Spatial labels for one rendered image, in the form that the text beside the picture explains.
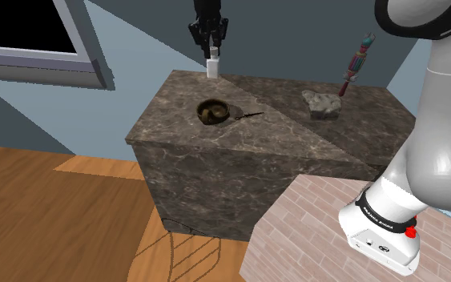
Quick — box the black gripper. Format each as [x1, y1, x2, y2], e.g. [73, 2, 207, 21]
[187, 0, 230, 58]

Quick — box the small white bottle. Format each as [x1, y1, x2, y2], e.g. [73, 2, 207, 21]
[206, 46, 221, 79]

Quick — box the dark brown bowl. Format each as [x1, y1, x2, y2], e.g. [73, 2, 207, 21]
[195, 98, 231, 127]

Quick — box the grey rough stone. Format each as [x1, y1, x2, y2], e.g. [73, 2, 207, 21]
[300, 89, 343, 121]

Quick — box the brown marble counter block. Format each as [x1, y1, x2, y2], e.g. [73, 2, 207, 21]
[124, 69, 418, 243]

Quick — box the colourful striped figure stick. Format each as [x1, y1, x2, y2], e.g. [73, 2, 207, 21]
[337, 32, 377, 98]

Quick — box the grey framed window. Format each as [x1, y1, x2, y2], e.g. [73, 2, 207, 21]
[0, 0, 116, 92]

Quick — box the brick patterned robot stand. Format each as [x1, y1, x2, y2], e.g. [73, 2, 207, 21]
[239, 173, 451, 282]

